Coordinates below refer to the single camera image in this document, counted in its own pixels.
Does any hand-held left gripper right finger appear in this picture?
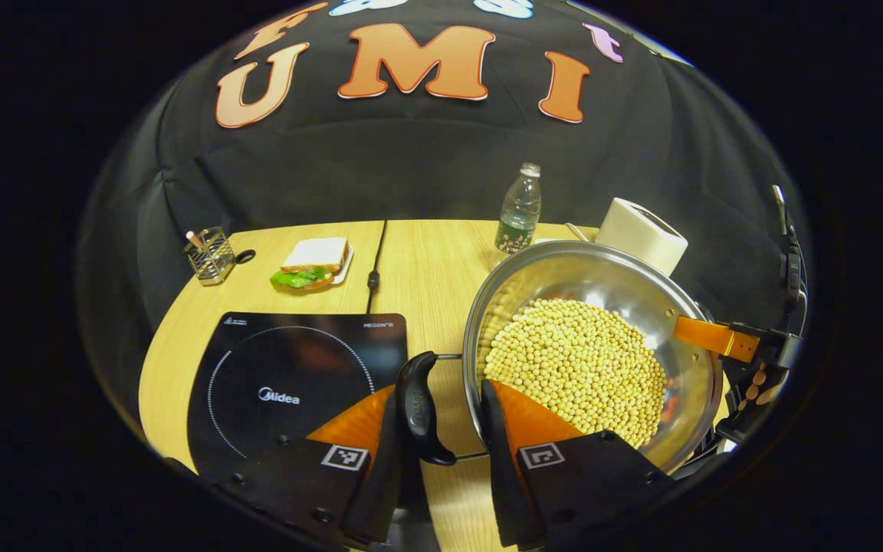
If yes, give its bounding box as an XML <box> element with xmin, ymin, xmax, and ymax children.
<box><xmin>480</xmin><ymin>379</ymin><xmax>678</xmax><ymax>551</ymax></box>

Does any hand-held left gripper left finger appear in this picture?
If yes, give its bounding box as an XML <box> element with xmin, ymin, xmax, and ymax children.
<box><xmin>219</xmin><ymin>383</ymin><xmax>405</xmax><ymax>547</ymax></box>

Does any steel pot with black handles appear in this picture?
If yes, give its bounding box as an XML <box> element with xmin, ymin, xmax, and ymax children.
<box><xmin>396</xmin><ymin>240</ymin><xmax>724</xmax><ymax>475</ymax></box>

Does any black induction cooktop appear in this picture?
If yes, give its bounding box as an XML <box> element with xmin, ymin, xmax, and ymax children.
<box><xmin>187</xmin><ymin>310</ymin><xmax>409</xmax><ymax>484</ymax></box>

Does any white box appliance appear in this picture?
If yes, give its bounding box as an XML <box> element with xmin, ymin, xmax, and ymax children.
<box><xmin>595</xmin><ymin>197</ymin><xmax>689</xmax><ymax>277</ymax></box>

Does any pile of yellow soybeans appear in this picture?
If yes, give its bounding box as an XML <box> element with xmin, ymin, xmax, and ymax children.
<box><xmin>484</xmin><ymin>297</ymin><xmax>668</xmax><ymax>449</ymax></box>

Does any small white plate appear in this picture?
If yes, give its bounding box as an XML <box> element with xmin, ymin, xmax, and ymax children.
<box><xmin>330</xmin><ymin>244</ymin><xmax>354</xmax><ymax>286</ymax></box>

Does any clear plastic water bottle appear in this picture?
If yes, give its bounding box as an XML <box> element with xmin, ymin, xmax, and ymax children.
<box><xmin>494</xmin><ymin>162</ymin><xmax>543</xmax><ymax>256</ymax></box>

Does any sandwich with lettuce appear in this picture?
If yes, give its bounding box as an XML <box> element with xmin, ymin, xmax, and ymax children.
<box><xmin>270</xmin><ymin>237</ymin><xmax>349</xmax><ymax>291</ymax></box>

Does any black backdrop cloth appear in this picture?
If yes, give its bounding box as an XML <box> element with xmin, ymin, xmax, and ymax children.
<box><xmin>74</xmin><ymin>0</ymin><xmax>810</xmax><ymax>461</ymax></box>

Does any black power cable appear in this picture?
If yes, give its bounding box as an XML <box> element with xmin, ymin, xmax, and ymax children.
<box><xmin>365</xmin><ymin>221</ymin><xmax>389</xmax><ymax>314</ymax></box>

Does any wire mesh holder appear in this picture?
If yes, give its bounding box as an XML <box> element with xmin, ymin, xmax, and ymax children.
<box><xmin>184</xmin><ymin>226</ymin><xmax>237</xmax><ymax>287</ymax></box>

